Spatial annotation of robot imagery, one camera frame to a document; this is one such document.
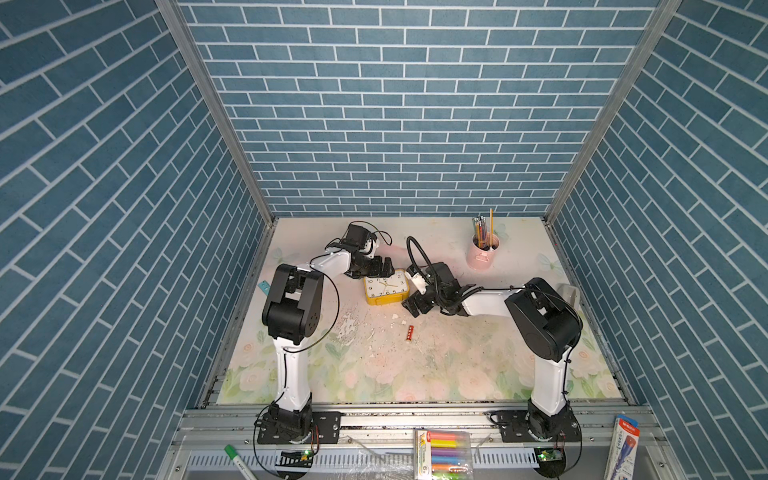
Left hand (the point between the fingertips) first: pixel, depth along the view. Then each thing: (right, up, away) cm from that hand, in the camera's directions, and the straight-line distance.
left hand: (388, 271), depth 100 cm
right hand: (+9, -8, -2) cm, 12 cm away
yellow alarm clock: (-2, -6, -4) cm, 7 cm away
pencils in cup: (+32, +12, 0) cm, 35 cm away
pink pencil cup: (+31, +7, -3) cm, 32 cm away
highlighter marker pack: (+14, -40, -31) cm, 53 cm away
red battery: (+7, -18, -11) cm, 22 cm away
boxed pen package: (+57, -40, -29) cm, 76 cm away
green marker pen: (-33, -42, -32) cm, 62 cm away
